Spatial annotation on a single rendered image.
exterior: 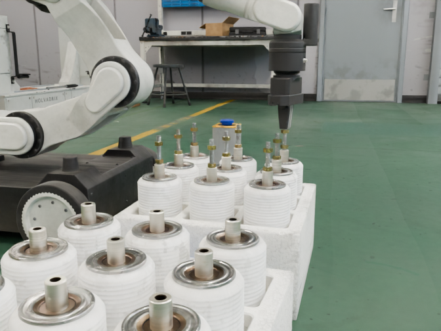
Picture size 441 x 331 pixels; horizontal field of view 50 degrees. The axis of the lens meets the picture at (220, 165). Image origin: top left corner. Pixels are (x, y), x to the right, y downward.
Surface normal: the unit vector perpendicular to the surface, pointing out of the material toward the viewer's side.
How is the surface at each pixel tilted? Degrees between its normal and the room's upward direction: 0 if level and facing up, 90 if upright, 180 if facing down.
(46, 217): 90
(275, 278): 0
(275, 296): 0
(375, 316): 0
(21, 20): 90
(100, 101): 90
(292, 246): 90
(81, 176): 46
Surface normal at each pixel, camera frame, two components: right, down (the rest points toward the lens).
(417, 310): 0.00, -0.98
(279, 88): -0.52, 0.19
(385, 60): -0.23, 0.21
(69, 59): -0.21, -0.22
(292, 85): 0.85, 0.11
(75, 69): 0.97, 0.05
